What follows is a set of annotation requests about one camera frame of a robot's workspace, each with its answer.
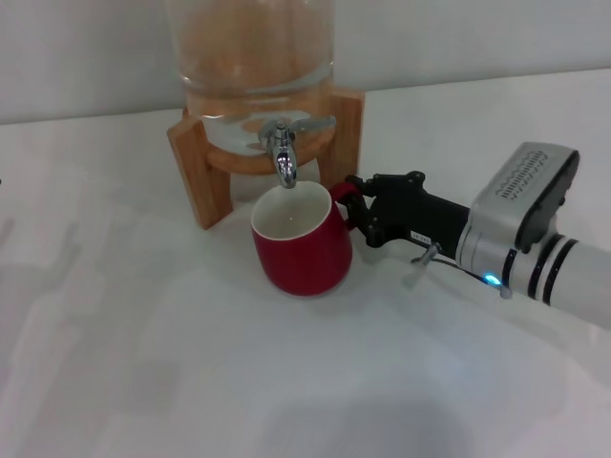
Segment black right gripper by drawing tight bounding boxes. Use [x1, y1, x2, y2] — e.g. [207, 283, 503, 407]
[344, 170, 472, 259]

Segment chrome faucet with lever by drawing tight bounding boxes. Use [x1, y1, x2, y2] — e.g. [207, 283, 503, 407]
[258, 116, 337, 191]

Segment red ceramic cup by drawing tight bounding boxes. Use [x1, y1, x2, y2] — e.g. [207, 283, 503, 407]
[250, 179, 364, 297]

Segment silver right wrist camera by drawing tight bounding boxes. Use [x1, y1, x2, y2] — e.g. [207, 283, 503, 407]
[470, 141, 581, 255]

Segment wooden dispenser stand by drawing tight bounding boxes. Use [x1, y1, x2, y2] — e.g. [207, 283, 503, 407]
[165, 88, 367, 232]

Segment glass water dispenser jar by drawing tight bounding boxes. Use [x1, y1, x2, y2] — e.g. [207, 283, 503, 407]
[164, 0, 336, 158]

